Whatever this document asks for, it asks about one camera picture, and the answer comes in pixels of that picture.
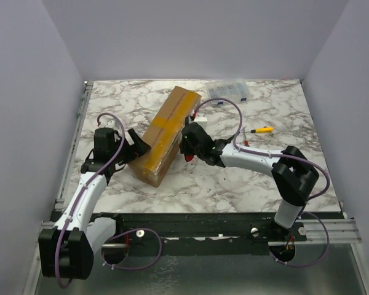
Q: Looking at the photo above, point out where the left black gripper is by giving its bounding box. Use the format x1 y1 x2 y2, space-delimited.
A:
111 128 151 165

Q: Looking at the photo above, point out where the red utility knife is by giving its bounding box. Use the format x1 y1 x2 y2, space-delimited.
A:
184 154 194 162

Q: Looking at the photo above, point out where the brown cardboard express box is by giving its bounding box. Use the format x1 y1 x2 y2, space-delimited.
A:
129 86 201 187

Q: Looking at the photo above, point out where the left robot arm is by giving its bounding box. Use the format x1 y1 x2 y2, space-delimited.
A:
38 127 151 280

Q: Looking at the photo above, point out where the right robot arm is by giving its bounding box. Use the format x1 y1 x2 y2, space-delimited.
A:
180 122 319 240

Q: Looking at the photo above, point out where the blue red screwdriver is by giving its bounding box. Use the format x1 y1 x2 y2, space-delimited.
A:
243 132 250 147

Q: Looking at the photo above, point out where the clear plastic screw organizer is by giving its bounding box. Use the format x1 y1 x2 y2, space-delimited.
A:
205 79 253 106

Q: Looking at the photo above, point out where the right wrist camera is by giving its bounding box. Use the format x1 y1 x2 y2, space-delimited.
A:
190 112 208 130

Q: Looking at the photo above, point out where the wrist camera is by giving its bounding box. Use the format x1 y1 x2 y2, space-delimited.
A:
190 112 208 130
105 119 120 130

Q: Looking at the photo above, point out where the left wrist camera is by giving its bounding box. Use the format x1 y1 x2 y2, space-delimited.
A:
105 119 120 130

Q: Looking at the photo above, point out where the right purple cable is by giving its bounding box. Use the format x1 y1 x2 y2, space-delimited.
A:
192 97 331 268

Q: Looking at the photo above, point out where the purple cable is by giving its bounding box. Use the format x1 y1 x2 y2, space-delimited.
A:
55 112 162 289
192 97 331 268

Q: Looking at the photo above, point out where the black mounting rail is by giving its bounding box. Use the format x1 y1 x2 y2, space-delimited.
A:
91 213 306 257

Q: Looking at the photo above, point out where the yellow handled screwdriver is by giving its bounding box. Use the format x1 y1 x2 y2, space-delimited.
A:
250 127 274 133

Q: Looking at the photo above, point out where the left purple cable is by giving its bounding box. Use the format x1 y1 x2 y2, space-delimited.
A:
55 112 162 289

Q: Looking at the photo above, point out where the aluminium frame rail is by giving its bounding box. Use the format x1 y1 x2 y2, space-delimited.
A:
38 196 363 246

